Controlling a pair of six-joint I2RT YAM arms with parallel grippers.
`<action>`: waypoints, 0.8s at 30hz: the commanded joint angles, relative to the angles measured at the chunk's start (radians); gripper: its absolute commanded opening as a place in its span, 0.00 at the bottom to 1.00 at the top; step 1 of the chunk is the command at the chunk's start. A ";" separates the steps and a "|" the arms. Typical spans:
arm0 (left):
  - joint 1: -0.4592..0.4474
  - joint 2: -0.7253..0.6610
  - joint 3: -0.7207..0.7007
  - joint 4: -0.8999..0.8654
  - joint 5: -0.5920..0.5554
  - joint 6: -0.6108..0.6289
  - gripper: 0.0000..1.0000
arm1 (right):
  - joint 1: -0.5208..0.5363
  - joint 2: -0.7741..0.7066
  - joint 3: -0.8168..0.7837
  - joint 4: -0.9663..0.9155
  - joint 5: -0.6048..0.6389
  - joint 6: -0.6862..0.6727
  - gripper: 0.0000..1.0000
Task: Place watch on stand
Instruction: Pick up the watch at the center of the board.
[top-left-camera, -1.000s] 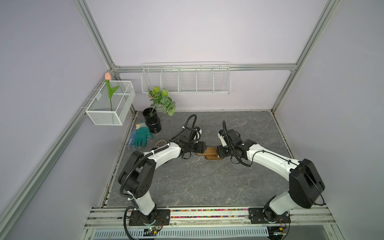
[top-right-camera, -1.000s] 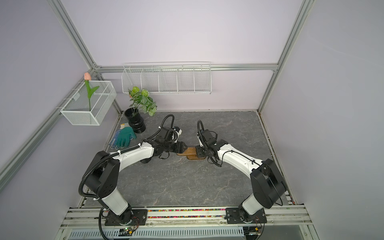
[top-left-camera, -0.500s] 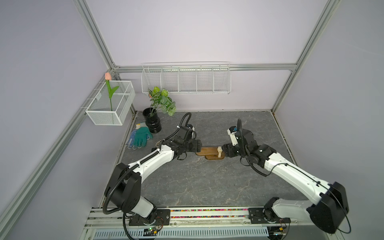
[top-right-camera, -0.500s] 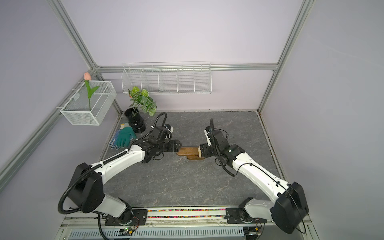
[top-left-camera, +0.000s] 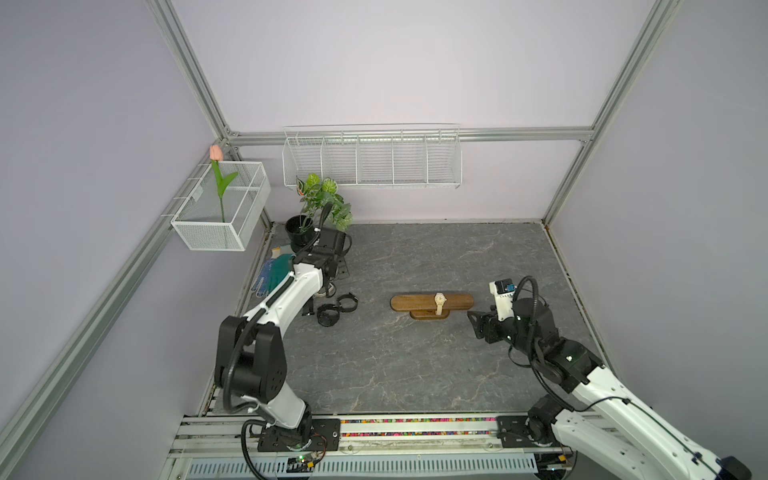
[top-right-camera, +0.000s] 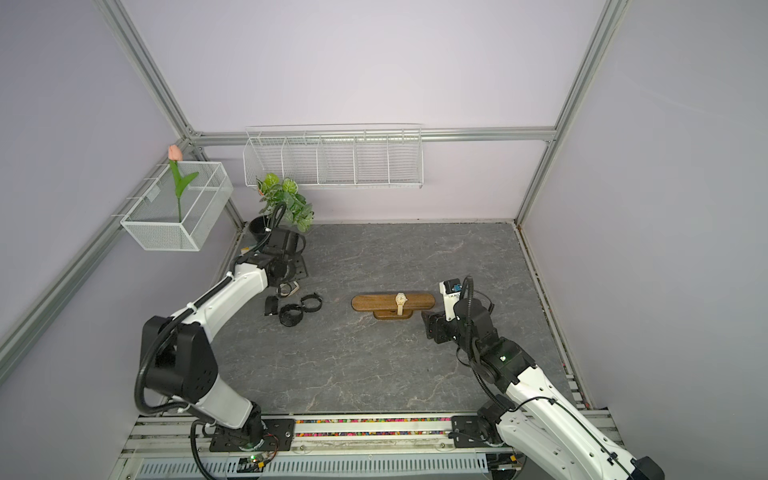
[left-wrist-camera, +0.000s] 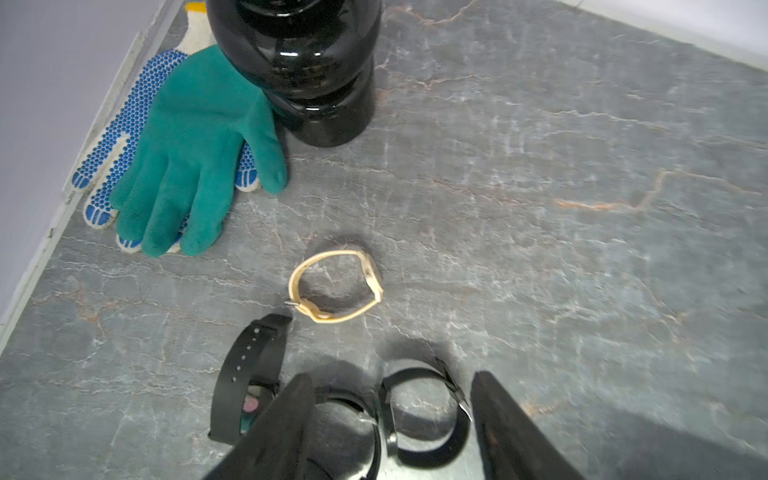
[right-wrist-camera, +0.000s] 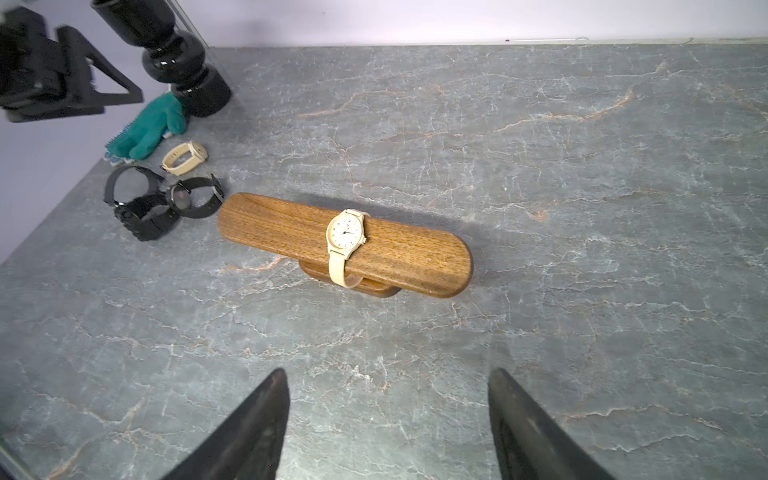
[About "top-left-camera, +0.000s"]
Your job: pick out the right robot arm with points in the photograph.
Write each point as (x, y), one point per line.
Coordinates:
(556, 360)

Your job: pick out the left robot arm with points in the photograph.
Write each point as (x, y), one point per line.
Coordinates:
(251, 366)

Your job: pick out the white mesh wall basket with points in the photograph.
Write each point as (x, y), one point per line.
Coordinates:
(198, 221)

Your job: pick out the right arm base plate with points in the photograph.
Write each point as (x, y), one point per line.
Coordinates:
(521, 431)

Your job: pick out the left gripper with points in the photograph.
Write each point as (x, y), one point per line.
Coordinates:
(343, 269)

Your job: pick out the white slotted cable duct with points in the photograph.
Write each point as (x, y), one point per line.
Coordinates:
(409, 466)

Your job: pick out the aluminium front rail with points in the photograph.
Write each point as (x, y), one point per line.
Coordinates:
(415, 435)

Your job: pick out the beige band watch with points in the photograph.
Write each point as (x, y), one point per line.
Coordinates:
(327, 291)

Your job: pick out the black ribbed plant pot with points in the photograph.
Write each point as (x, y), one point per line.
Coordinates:
(299, 234)

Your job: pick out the pink artificial tulip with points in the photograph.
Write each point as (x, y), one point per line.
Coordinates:
(216, 156)

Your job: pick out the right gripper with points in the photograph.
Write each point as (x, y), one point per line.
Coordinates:
(488, 320)

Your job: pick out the blue dotted work glove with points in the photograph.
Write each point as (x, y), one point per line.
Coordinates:
(262, 284)

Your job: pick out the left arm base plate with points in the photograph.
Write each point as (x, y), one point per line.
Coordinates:
(300, 435)

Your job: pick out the black chunky sport watch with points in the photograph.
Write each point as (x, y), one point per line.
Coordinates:
(328, 315)

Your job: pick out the black thin band watch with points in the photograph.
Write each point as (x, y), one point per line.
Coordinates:
(308, 308)

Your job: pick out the black round-face watch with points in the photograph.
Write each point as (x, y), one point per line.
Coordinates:
(347, 303)

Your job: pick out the brown wooden watch stand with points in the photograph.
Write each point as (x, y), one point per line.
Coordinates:
(421, 307)

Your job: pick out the long white wire shelf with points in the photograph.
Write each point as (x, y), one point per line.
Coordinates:
(410, 155)

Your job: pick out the green work glove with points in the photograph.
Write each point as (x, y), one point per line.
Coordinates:
(279, 269)

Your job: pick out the green artificial potted plant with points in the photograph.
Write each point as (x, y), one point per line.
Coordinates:
(322, 203)

